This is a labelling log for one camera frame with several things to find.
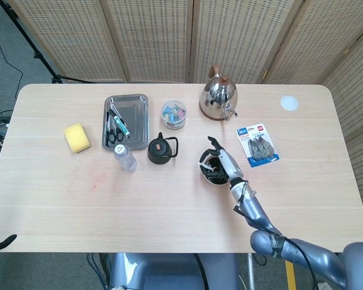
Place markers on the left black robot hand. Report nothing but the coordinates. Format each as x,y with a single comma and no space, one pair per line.
1,243

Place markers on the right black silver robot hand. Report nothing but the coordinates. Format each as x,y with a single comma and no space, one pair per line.
230,164

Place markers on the white plastic spoon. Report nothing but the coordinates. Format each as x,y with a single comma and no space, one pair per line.
206,166

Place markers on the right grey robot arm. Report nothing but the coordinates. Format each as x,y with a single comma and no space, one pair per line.
257,211

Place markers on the cup of black coffee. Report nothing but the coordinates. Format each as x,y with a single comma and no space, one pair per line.
217,181

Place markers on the blue correction tape pack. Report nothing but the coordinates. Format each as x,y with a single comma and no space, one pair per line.
260,145

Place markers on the stainless steel kettle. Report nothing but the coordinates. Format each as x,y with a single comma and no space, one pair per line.
217,96

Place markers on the small black teapot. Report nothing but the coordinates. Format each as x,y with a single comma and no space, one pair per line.
158,151

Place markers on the clear jar of binder clips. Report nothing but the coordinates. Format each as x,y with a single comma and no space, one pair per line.
174,116

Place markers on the white round table grommet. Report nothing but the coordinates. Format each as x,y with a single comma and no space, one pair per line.
289,103

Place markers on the clear plastic water bottle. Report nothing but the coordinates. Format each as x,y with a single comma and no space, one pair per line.
125,160

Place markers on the stainless steel tray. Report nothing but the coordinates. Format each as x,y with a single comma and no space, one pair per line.
134,121

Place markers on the grey metal table leg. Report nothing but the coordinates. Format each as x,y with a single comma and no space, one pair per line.
251,272

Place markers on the green white marker pen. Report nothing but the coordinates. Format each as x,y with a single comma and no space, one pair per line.
122,125

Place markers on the black scissors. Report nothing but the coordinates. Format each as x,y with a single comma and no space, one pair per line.
112,136

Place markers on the grey robot torso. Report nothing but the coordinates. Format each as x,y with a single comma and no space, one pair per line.
169,272

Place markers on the black pen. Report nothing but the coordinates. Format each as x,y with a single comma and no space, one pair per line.
108,121

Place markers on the yellow sponge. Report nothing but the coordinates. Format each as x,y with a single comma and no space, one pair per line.
77,137

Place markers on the wooden rattan folding screen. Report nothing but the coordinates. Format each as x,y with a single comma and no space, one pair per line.
157,39

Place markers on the black tripod stand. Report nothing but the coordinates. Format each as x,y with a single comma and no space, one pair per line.
39,56

